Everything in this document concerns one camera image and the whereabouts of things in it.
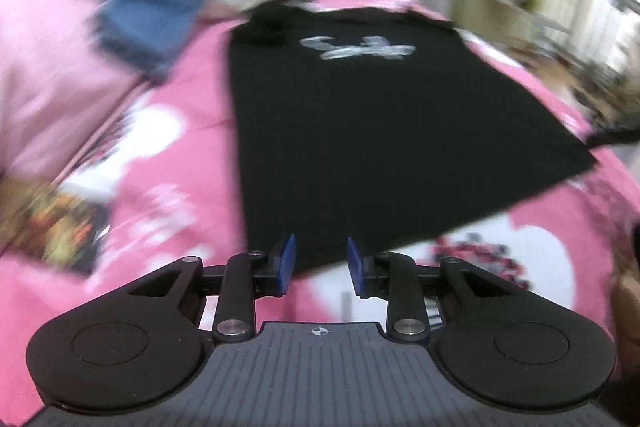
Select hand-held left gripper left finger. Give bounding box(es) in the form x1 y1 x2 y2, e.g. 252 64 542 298
129 234 297 344

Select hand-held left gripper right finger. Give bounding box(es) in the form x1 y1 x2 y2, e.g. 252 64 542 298
346 236 516 343

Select black printed t-shirt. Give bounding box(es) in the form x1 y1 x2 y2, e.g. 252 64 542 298
227 4 598 275

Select pink floral blanket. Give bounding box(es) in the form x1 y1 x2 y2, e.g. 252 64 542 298
0 0 640 427

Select smartphone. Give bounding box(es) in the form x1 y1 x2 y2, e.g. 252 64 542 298
0 179 111 278

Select blue jeans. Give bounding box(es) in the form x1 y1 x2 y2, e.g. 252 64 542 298
82 0 221 80

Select light pink quilt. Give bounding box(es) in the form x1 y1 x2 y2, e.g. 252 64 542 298
0 0 156 188

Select metal drying rack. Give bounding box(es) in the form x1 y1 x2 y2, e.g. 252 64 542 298
480 0 640 132

